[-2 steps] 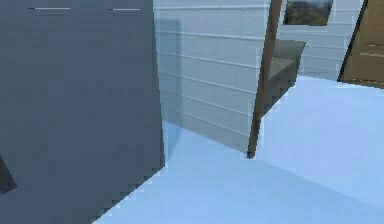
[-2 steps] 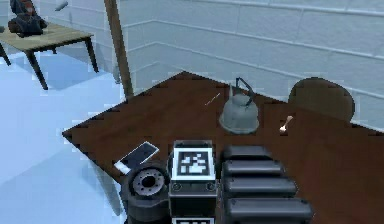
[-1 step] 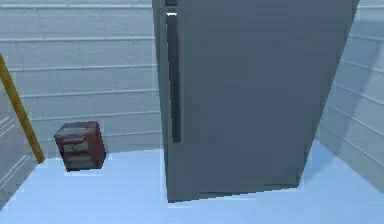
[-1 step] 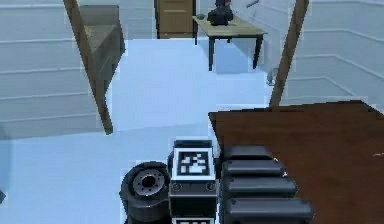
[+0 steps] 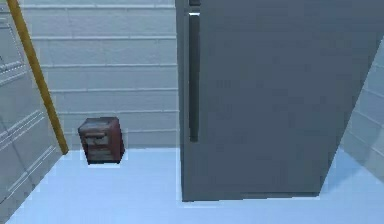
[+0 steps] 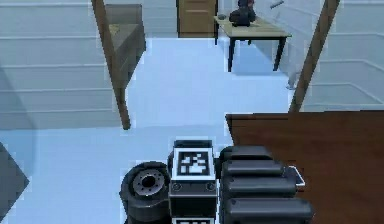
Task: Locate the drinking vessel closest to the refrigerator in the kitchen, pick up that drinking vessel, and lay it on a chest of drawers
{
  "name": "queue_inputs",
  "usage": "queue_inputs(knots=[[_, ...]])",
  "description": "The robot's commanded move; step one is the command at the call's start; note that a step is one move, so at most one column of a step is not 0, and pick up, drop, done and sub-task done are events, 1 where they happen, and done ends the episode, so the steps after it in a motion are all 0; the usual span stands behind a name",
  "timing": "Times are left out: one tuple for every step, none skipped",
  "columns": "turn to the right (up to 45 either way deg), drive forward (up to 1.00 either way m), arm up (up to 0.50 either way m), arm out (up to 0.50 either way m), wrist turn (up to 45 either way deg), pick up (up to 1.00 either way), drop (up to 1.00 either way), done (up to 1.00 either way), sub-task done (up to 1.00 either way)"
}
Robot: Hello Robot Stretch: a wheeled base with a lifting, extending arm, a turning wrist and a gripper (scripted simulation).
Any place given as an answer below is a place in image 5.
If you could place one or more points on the yellow wooden door frame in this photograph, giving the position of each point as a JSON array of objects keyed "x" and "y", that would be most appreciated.
[{"x": 36, "y": 73}]

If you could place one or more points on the grey panelled room door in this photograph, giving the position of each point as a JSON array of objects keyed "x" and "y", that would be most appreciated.
[{"x": 20, "y": 116}]

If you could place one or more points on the grey refrigerator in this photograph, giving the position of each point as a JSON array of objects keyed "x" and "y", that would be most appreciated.
[{"x": 273, "y": 100}]

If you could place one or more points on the small red-brown bin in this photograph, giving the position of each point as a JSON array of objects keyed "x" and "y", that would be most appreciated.
[{"x": 101, "y": 140}]

